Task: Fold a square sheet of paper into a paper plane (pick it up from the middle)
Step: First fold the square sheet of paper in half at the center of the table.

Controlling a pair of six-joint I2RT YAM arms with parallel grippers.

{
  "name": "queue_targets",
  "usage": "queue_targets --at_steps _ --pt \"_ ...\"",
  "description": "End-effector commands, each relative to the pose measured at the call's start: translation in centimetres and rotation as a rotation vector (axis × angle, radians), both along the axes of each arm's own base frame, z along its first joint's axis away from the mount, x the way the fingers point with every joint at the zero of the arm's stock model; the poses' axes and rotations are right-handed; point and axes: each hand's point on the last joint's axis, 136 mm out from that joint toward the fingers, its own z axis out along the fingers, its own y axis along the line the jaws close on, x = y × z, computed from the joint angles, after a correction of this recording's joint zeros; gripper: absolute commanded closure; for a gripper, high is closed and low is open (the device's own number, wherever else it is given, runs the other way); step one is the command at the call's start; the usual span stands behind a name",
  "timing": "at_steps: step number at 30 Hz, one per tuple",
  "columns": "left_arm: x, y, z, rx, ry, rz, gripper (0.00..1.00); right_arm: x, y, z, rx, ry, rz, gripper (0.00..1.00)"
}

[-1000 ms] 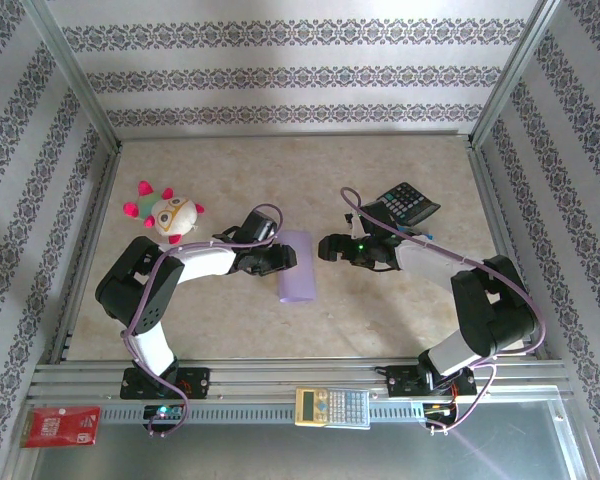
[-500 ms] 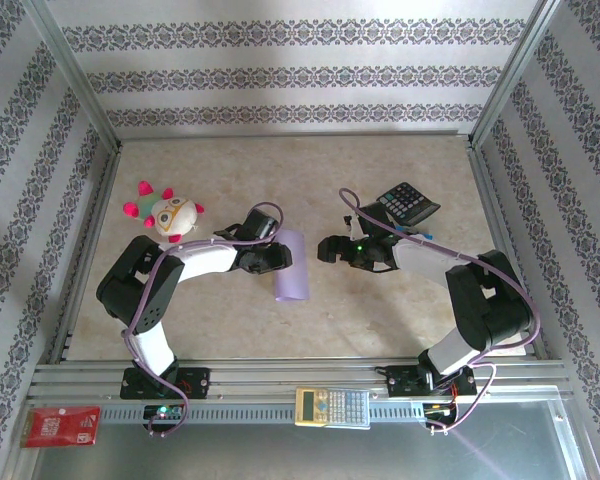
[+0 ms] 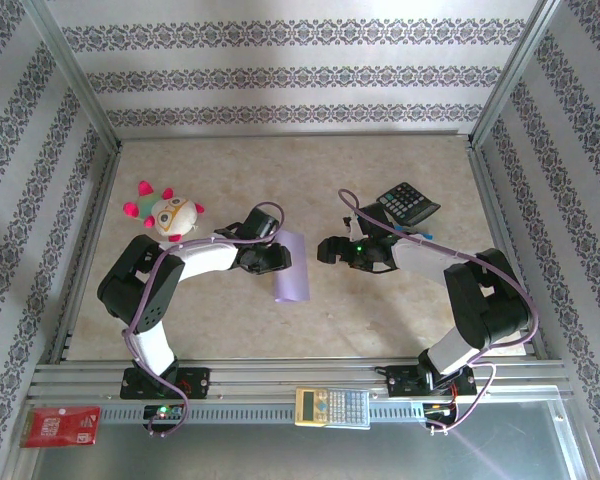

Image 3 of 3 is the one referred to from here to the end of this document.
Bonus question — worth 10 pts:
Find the red packet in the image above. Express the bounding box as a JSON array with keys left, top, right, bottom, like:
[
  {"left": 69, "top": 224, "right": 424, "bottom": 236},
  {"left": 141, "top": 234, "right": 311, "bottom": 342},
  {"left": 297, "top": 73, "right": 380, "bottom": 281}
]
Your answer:
[{"left": 19, "top": 405, "right": 102, "bottom": 449}]

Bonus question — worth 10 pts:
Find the blue white packet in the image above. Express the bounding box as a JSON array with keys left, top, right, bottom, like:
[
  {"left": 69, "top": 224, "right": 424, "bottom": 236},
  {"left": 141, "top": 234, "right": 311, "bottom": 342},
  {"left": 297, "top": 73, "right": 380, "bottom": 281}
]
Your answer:
[{"left": 393, "top": 224, "right": 435, "bottom": 240}]

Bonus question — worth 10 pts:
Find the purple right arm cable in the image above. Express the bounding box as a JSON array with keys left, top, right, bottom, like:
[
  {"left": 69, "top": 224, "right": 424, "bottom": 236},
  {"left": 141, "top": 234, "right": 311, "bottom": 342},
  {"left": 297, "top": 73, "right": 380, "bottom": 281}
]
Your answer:
[{"left": 337, "top": 188, "right": 540, "bottom": 436}]

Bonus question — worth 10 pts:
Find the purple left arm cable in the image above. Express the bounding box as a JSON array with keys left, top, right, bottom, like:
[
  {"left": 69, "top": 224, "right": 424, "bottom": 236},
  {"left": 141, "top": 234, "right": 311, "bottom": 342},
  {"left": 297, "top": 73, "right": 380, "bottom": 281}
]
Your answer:
[{"left": 121, "top": 201, "right": 286, "bottom": 439}]

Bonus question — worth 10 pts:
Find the thin aluminium wall rail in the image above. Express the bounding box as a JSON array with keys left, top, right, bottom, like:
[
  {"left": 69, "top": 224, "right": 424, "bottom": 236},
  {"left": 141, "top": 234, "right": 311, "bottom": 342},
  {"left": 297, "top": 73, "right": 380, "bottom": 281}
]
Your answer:
[{"left": 117, "top": 129, "right": 474, "bottom": 141}]

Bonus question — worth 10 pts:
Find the lilac paper sheet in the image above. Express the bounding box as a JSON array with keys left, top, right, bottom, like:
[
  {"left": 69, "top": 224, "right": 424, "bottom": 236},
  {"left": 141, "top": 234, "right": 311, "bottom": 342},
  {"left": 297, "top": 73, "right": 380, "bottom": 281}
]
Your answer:
[{"left": 271, "top": 230, "right": 312, "bottom": 304}]

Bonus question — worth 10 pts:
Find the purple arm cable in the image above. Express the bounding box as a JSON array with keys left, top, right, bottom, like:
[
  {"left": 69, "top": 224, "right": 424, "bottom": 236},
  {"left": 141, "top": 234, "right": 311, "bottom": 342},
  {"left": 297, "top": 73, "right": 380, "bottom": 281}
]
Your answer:
[
  {"left": 337, "top": 188, "right": 540, "bottom": 436},
  {"left": 121, "top": 201, "right": 286, "bottom": 439}
]

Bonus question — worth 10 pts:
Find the beige scientific calculator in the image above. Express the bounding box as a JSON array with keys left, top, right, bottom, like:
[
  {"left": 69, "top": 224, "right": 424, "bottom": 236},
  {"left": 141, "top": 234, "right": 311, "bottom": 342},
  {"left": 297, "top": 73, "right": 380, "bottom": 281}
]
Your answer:
[{"left": 294, "top": 387, "right": 371, "bottom": 430}]

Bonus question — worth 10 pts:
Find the plush toy with pink feet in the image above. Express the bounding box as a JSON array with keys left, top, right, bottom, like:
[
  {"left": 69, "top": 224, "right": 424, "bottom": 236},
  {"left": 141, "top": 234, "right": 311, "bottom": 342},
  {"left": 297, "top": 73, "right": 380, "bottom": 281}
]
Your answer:
[{"left": 123, "top": 180, "right": 205, "bottom": 245}]

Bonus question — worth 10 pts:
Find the shiny steel sheet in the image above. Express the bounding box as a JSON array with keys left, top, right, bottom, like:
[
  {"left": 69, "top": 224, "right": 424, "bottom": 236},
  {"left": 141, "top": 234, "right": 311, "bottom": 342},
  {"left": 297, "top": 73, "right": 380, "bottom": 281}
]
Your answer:
[{"left": 9, "top": 399, "right": 599, "bottom": 480}]

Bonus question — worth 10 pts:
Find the wide aluminium mounting rail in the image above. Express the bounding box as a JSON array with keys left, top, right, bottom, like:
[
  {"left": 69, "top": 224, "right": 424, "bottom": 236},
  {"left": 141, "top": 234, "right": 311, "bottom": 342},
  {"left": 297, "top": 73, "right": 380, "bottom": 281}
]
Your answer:
[{"left": 27, "top": 360, "right": 571, "bottom": 402}]

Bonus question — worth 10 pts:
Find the aluminium side rail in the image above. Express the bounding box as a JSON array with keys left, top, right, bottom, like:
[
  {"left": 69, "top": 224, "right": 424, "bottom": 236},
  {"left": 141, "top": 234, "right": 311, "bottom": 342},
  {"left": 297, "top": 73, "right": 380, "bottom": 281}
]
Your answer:
[
  {"left": 467, "top": 142, "right": 549, "bottom": 362},
  {"left": 47, "top": 142, "right": 124, "bottom": 365}
]

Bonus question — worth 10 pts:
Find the grey slotted cable duct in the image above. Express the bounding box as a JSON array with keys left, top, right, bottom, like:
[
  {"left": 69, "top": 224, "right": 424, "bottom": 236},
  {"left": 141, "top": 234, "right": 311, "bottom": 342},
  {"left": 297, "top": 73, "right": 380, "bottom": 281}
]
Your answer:
[{"left": 99, "top": 402, "right": 429, "bottom": 426}]

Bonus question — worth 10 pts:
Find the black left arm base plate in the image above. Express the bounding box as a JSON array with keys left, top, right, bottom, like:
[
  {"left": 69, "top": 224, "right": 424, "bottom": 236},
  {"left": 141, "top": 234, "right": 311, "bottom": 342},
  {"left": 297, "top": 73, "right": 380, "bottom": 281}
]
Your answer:
[{"left": 119, "top": 367, "right": 212, "bottom": 400}]

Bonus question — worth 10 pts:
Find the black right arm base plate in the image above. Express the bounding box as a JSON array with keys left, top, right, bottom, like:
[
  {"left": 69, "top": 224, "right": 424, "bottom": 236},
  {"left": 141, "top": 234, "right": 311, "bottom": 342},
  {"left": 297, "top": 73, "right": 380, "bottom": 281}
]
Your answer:
[{"left": 384, "top": 364, "right": 479, "bottom": 399}]

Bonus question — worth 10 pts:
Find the aluminium frame post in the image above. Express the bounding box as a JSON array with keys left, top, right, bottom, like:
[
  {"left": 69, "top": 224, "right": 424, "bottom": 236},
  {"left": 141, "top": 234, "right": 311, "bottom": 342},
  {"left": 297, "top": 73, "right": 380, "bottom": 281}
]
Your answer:
[
  {"left": 467, "top": 0, "right": 566, "bottom": 149},
  {"left": 22, "top": 0, "right": 124, "bottom": 151}
]

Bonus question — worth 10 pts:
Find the black desk calculator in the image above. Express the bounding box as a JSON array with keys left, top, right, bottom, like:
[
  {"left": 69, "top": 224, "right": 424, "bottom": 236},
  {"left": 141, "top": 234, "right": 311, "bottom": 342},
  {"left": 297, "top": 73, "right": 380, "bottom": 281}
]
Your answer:
[{"left": 376, "top": 181, "right": 442, "bottom": 227}]

